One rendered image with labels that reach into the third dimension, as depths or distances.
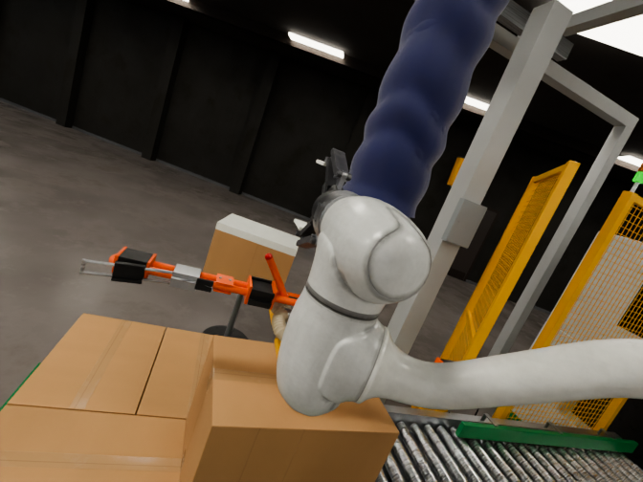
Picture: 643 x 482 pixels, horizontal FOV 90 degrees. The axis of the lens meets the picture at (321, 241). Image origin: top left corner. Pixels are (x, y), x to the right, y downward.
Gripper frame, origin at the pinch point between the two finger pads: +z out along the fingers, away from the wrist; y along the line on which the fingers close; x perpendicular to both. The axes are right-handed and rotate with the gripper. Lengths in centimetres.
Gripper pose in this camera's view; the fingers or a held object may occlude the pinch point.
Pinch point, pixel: (312, 193)
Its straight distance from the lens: 70.3
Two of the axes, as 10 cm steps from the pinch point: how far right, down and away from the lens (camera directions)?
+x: 9.0, 2.8, 3.3
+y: -3.6, 9.1, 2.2
